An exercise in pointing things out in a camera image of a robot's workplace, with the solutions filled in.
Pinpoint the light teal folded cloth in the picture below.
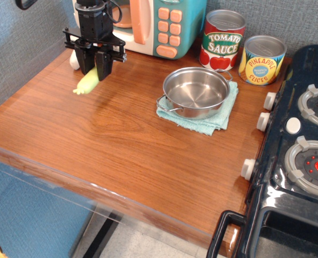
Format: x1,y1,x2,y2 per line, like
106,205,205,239
156,82,238,136

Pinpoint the spoon with yellow-green handle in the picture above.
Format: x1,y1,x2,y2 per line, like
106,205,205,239
73,67,99,95

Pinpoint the stainless steel pan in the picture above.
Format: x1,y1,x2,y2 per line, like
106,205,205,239
157,67,233,120

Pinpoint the white plush mushroom brown cap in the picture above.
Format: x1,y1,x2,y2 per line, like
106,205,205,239
69,50,80,70

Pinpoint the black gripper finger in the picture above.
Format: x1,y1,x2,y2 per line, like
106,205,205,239
74,45,95,75
95,51,113,81

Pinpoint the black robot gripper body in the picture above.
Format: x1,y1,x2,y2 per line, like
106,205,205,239
62,0,127,63

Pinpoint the tomato sauce can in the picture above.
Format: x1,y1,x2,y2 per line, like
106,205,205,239
199,9,246,70

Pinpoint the teal toy microwave oven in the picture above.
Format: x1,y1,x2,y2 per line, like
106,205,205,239
72,0,207,60

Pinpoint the dark blue toy stove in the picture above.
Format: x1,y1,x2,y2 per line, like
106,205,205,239
207,45,318,257

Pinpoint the pineapple slices can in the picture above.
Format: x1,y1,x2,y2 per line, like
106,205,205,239
238,35,287,85

